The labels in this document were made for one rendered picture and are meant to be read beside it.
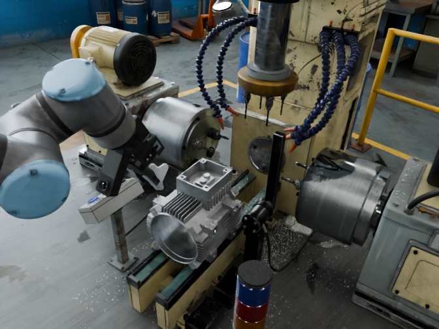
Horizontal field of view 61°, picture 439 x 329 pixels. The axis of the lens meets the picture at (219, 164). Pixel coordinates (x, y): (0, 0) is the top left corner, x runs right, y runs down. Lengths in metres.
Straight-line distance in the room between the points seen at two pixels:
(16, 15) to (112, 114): 5.84
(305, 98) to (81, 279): 0.92
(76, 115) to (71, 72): 0.07
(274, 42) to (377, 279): 0.70
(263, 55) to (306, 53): 0.24
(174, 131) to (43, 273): 0.59
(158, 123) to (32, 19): 5.39
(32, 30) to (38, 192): 6.09
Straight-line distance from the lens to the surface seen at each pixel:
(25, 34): 6.58
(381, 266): 1.09
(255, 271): 0.66
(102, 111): 0.68
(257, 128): 1.31
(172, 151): 1.27
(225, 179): 1.00
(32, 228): 1.45
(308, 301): 1.18
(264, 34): 1.08
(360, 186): 1.04
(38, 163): 0.55
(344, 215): 1.05
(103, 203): 1.04
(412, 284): 1.09
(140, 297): 1.07
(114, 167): 0.79
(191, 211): 0.95
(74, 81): 0.65
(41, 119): 0.67
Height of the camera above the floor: 1.72
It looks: 34 degrees down
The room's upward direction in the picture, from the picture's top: 2 degrees clockwise
